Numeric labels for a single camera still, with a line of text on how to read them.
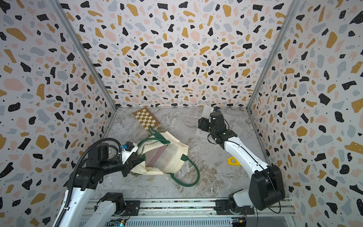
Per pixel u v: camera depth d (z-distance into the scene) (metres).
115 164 0.58
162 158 0.89
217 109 0.74
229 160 0.91
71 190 0.43
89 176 0.46
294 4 0.71
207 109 0.83
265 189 0.42
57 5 0.69
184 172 0.88
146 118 1.10
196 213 0.73
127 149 0.57
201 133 0.82
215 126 0.64
